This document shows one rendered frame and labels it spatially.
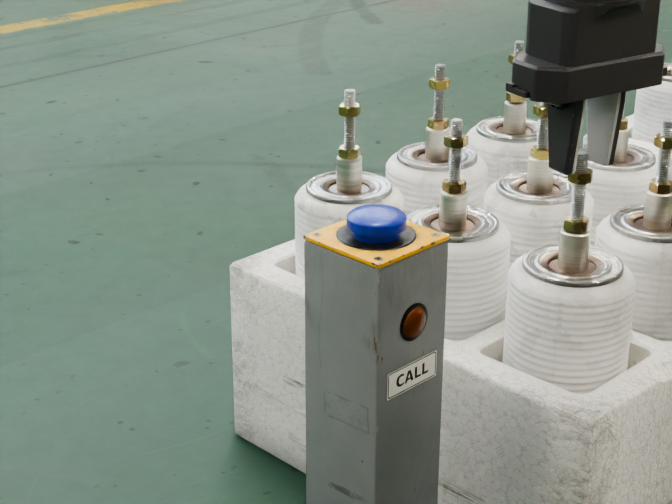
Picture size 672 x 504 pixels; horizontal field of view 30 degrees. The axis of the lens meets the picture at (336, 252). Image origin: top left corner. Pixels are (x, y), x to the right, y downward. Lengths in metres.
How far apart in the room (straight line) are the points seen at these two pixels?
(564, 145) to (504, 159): 0.33
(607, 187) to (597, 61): 0.30
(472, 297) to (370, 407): 0.19
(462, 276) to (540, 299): 0.09
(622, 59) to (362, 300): 0.25
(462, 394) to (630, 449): 0.13
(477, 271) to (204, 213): 0.79
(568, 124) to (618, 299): 0.14
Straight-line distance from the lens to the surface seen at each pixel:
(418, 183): 1.14
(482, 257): 0.99
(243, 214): 1.73
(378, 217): 0.83
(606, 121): 0.93
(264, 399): 1.16
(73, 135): 2.09
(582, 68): 0.87
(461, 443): 0.99
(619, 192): 1.17
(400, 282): 0.82
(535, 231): 1.08
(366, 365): 0.83
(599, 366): 0.95
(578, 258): 0.95
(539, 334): 0.94
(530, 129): 1.28
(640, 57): 0.91
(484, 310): 1.02
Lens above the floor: 0.64
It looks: 23 degrees down
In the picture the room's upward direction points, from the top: straight up
